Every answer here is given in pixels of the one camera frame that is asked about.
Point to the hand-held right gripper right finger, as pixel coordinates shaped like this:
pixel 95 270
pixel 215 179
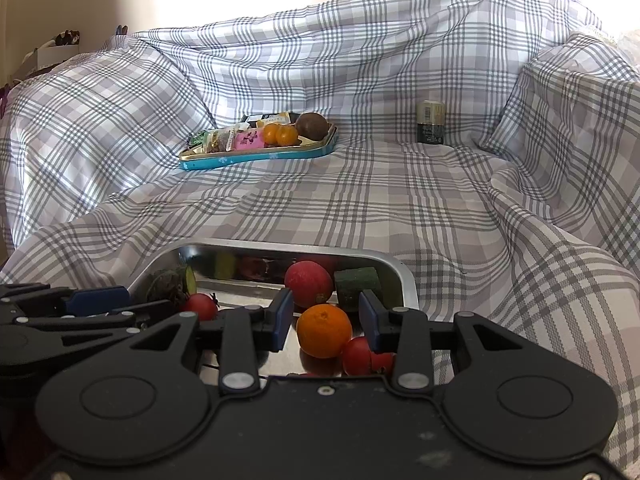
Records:
pixel 369 320

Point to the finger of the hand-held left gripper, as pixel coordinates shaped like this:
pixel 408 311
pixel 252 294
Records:
pixel 90 332
pixel 97 297

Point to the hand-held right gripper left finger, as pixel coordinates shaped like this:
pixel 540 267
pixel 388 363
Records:
pixel 283 317

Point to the green cucumber piece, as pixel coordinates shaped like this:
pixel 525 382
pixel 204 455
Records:
pixel 357 286
pixel 167 285

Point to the large pink-red fruit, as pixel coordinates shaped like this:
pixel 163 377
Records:
pixel 308 284

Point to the large orange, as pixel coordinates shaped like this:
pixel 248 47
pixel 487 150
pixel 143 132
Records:
pixel 324 330

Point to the stainless steel tray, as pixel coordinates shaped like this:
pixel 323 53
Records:
pixel 240 291

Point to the grey plaid bed sheet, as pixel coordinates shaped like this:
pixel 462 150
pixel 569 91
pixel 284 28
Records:
pixel 425 210

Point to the blue tin tray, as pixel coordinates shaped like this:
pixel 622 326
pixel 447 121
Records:
pixel 260 154

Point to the pink snack packet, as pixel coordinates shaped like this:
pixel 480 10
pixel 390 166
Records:
pixel 249 139

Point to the small orange in tin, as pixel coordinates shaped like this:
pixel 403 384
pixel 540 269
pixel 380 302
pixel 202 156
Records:
pixel 289 135
pixel 271 134

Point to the clear snack bag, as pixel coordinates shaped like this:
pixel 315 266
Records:
pixel 220 141

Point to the green foil candy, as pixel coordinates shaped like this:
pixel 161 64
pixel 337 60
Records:
pixel 200 138

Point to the brown round fruit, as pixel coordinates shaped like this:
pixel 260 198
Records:
pixel 312 125

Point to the yellow snack packet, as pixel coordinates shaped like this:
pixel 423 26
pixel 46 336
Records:
pixel 277 119

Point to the black snack packet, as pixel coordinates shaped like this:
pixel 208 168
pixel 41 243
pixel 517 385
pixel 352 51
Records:
pixel 252 120

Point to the dark green can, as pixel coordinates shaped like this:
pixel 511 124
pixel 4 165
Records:
pixel 430 124

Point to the white cardboard box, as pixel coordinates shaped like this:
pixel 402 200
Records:
pixel 50 57

